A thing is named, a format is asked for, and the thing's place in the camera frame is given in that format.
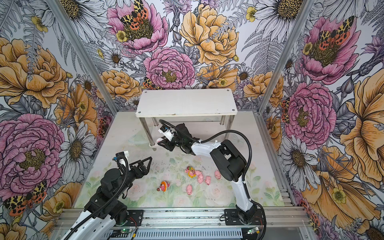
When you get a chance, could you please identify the pink pig toy middle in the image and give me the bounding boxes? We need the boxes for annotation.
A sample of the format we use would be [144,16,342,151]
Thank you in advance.
[205,176,211,186]

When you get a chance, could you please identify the black cable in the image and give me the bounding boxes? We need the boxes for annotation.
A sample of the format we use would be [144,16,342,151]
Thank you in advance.
[62,152,130,240]
[158,119,253,181]

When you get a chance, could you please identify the pink pig toy left pair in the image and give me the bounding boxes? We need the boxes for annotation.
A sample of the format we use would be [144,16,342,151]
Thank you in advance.
[197,175,204,184]

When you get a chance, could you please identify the pink bear yellow flower toy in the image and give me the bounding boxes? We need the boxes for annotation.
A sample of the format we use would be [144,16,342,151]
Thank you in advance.
[185,166,196,178]

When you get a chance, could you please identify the pink pig toy right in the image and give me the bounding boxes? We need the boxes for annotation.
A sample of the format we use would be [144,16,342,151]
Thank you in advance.
[215,170,222,180]

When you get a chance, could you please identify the white two-tier shelf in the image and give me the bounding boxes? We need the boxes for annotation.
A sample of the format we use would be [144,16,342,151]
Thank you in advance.
[136,89,238,149]

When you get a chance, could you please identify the left aluminium corner post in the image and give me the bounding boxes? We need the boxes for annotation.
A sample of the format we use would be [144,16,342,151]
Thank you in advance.
[47,1,119,116]

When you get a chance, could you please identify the right aluminium corner post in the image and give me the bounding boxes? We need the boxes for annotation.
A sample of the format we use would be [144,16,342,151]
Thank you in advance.
[258,0,315,115]

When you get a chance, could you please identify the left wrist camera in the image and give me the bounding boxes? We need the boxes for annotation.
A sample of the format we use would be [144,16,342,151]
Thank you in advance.
[114,151,130,169]

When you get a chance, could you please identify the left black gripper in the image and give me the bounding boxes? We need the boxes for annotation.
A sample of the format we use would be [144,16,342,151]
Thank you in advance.
[113,157,153,198]

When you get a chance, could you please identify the right black cable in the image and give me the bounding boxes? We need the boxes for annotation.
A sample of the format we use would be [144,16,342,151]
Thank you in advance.
[158,119,253,181]

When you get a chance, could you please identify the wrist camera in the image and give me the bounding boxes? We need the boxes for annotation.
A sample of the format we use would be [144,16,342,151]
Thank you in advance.
[159,125,174,142]
[114,151,130,169]

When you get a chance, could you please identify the pink bear orange donut toy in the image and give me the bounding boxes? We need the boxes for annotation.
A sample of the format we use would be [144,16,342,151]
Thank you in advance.
[157,181,170,192]

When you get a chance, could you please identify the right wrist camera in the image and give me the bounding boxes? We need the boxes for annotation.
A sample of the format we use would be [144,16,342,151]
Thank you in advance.
[159,125,174,142]

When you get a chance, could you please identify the white vented cable duct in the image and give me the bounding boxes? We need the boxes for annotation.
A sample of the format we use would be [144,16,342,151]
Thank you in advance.
[111,228,243,240]

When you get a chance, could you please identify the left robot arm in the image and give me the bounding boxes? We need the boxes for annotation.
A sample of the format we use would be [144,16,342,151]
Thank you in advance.
[62,153,153,240]

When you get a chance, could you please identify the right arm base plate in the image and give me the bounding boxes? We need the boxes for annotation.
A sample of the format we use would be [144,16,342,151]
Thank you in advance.
[224,209,266,226]

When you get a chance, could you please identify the aluminium corner post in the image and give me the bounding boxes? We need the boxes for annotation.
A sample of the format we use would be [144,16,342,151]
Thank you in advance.
[47,1,119,116]
[258,0,315,115]

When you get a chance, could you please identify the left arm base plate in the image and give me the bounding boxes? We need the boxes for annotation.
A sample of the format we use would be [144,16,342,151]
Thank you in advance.
[122,210,144,227]

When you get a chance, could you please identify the left black cable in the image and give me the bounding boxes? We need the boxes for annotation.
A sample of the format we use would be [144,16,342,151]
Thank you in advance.
[62,152,130,240]

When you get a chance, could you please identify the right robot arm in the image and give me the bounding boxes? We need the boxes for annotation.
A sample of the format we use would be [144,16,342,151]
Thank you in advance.
[157,120,257,225]

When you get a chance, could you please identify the aluminium front rail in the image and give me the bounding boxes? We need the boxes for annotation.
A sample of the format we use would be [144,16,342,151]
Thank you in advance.
[53,206,311,229]

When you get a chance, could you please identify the pink pig toy front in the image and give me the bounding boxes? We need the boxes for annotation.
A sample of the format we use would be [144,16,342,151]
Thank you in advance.
[186,185,193,195]

